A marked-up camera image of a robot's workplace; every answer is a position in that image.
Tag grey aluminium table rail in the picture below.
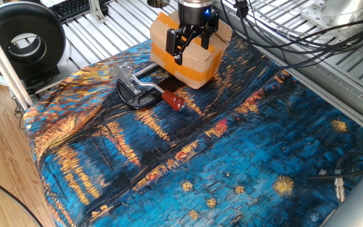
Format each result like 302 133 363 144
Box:
214 4 363 129

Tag silver lever red handle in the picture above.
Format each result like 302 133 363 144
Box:
130 71 186 112

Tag dark round cup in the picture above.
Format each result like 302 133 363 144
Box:
146 0 171 9

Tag thin dark cables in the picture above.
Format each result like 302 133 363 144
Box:
11 96 26 130

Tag black keyboard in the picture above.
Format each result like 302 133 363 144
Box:
49 0 113 23

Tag silver angle bracket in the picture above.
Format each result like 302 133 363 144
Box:
88 0 109 23

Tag silver threaded rod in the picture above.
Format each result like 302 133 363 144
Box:
133 62 159 78

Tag black base cable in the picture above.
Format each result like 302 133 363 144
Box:
304 153 363 182

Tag starry night painted cloth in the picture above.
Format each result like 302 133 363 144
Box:
22 33 363 227

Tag silver cable connector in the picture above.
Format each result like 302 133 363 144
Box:
334 170 346 202

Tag black floor cable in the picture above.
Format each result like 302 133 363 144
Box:
0 166 43 227

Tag taped cardboard box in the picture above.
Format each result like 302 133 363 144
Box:
149 11 233 90

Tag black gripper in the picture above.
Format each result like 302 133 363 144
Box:
165 4 219 66

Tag black gripper cable with plug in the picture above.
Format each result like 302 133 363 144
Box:
219 0 363 70

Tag aluminium frame post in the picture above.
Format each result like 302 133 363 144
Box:
0 11 34 110

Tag silver mounting plate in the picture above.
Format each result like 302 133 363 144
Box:
301 0 363 40

